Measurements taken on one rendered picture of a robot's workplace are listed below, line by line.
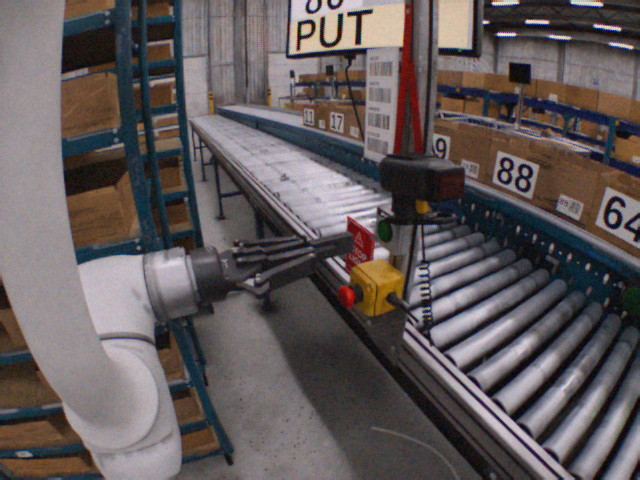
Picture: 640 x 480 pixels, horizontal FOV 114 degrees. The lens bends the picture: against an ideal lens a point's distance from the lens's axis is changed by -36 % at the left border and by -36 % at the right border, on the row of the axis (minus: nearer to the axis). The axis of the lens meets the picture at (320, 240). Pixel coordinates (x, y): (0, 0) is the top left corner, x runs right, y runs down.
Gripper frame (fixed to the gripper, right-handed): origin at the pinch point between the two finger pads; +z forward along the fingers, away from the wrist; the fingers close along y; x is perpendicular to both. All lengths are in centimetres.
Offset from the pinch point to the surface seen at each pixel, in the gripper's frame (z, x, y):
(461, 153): 73, -2, 37
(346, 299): 2.5, 10.0, -1.2
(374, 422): 29, 95, 14
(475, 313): 31.1, 19.8, -8.5
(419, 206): 9.3, -7.6, -7.8
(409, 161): 7.4, -13.8, -7.0
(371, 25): 19.0, -36.3, 19.0
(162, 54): -22, -45, 122
